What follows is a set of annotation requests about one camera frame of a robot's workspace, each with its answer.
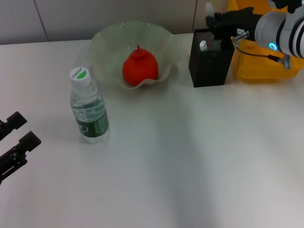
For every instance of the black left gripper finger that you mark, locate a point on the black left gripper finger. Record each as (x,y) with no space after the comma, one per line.
(23,145)
(13,122)

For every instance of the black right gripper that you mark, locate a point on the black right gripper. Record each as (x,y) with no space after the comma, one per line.
(240,21)

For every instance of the grey marker pen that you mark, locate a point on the grey marker pen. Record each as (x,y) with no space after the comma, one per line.
(213,28)

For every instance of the mint green pen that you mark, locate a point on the mint green pen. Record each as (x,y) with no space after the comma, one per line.
(203,45)

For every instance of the translucent green wavy fruit plate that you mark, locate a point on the translucent green wavy fruit plate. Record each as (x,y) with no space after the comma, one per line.
(161,47)

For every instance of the clear water bottle green label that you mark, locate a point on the clear water bottle green label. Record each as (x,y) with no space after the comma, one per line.
(88,107)

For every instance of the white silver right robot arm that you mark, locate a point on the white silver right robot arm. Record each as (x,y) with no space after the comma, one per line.
(285,28)

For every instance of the black mesh pen holder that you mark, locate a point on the black mesh pen holder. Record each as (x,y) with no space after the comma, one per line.
(209,71)

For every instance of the yellow plastic storage bin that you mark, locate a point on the yellow plastic storage bin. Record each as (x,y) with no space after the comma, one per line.
(261,69)

